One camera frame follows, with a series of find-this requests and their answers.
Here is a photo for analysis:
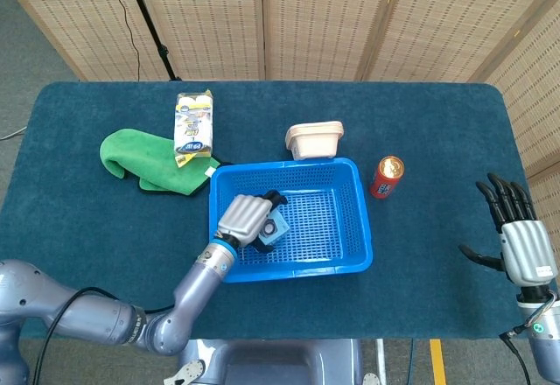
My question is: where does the white floor cable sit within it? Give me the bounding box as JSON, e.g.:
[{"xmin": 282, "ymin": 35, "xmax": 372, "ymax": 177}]
[{"xmin": 0, "ymin": 126, "xmax": 27, "ymax": 142}]

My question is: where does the bamboo folding screen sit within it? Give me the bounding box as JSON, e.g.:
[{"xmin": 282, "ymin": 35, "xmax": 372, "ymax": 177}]
[{"xmin": 0, "ymin": 0, "xmax": 560, "ymax": 255}]

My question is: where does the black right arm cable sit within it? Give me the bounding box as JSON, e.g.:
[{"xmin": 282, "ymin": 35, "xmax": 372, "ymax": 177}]
[{"xmin": 498, "ymin": 301, "xmax": 560, "ymax": 385}]

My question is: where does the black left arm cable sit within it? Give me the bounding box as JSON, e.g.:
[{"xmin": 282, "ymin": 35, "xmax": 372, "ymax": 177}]
[{"xmin": 32, "ymin": 287, "xmax": 176, "ymax": 385}]

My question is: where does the yellow floor tape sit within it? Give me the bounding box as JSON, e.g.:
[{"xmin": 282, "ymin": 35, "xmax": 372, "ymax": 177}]
[{"xmin": 429, "ymin": 339, "xmax": 447, "ymax": 385}]

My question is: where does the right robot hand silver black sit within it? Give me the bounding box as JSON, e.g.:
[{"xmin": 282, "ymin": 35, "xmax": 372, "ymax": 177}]
[{"xmin": 458, "ymin": 172, "xmax": 560, "ymax": 288}]

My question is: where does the light blue speaker box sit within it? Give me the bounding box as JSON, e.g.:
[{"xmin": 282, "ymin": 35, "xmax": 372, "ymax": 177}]
[{"xmin": 257, "ymin": 212, "xmax": 291, "ymax": 249}]

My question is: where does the red drink can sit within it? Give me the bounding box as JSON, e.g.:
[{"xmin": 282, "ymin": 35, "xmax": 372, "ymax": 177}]
[{"xmin": 369, "ymin": 155, "xmax": 405, "ymax": 200}]

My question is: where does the black tripod stand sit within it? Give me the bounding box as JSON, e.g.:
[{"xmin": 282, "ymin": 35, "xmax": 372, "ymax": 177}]
[{"xmin": 120, "ymin": 0, "xmax": 183, "ymax": 82}]

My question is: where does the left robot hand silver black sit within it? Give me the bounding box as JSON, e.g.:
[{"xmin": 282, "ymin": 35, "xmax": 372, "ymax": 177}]
[{"xmin": 217, "ymin": 190, "xmax": 289, "ymax": 254}]

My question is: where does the white snack package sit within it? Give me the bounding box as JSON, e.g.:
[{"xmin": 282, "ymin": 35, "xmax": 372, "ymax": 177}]
[{"xmin": 173, "ymin": 89, "xmax": 215, "ymax": 167}]

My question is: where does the green microfibre cloth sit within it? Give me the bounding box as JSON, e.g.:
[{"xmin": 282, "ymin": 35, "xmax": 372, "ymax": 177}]
[{"xmin": 99, "ymin": 128, "xmax": 221, "ymax": 197}]

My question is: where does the white floor strip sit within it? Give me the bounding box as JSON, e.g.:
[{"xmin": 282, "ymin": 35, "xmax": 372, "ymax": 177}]
[{"xmin": 375, "ymin": 339, "xmax": 388, "ymax": 385}]

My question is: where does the grey robot torso base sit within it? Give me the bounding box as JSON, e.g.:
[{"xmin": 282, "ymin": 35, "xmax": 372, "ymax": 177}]
[{"xmin": 177, "ymin": 338, "xmax": 364, "ymax": 385}]

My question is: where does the beige plastic container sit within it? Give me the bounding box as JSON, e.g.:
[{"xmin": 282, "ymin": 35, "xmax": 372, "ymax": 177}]
[{"xmin": 285, "ymin": 121, "xmax": 346, "ymax": 162}]

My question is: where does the blue plastic basket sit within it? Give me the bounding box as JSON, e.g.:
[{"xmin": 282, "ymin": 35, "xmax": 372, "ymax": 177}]
[{"xmin": 209, "ymin": 157, "xmax": 375, "ymax": 284}]

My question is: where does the dark blue carpet table cover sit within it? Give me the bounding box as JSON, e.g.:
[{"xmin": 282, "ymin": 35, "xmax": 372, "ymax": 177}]
[{"xmin": 0, "ymin": 80, "xmax": 548, "ymax": 340}]

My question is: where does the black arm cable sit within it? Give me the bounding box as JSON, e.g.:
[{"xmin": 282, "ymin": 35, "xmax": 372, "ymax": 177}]
[
  {"xmin": 498, "ymin": 301, "xmax": 560, "ymax": 385},
  {"xmin": 32, "ymin": 287, "xmax": 176, "ymax": 385}
]

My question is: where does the thin black hanging cable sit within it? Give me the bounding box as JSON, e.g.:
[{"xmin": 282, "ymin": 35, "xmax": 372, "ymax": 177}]
[{"xmin": 107, "ymin": 0, "xmax": 144, "ymax": 81}]

